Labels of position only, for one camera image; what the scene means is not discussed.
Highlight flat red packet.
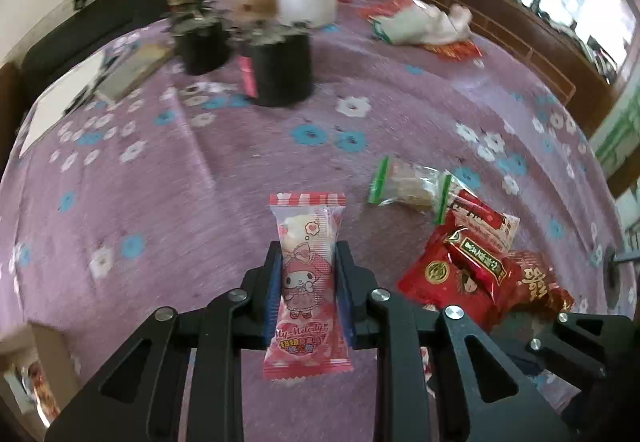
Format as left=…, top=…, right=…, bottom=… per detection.
left=424, top=39, right=485, bottom=61

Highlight cardboard box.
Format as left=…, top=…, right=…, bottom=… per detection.
left=0, top=321, right=83, bottom=429

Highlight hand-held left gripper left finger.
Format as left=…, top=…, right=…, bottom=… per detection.
left=44, top=241, right=284, bottom=442

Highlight green white printed board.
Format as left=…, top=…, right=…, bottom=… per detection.
left=589, top=71, right=640, bottom=185

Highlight grey notebook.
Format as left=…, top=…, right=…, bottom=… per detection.
left=94, top=43, right=174, bottom=104

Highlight red snack packet gold print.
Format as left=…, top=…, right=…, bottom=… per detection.
left=502, top=250, right=576, bottom=319

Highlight white plastic bag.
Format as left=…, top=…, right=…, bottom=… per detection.
left=371, top=1, right=474, bottom=46

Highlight large black jar with cork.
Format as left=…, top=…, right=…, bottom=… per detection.
left=231, top=0, right=316, bottom=108

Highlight clear snack packet green ends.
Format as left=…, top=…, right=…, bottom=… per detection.
left=368, top=156, right=466, bottom=225

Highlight wooden cabinet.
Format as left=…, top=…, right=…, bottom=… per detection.
left=374, top=0, right=623, bottom=135

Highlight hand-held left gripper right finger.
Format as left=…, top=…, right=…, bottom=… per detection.
left=334, top=240, right=574, bottom=442

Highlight white paper sheet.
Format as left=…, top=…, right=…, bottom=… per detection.
left=19, top=49, right=107, bottom=159

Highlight white red snack packet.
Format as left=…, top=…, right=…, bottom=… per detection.
left=444, top=188, right=521, bottom=254

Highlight red snack packet gold seal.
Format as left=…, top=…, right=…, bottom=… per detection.
left=397, top=227, right=507, bottom=329

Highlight small pink packet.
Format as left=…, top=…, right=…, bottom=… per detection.
left=238, top=53, right=259, bottom=99

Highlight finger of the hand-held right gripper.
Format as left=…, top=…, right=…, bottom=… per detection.
left=524, top=312, right=637, bottom=391

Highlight small black jar with cork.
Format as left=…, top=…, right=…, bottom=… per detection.
left=165, top=0, right=232, bottom=76

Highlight pink cartoon snack packet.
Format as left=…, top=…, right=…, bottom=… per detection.
left=263, top=192, right=352, bottom=382

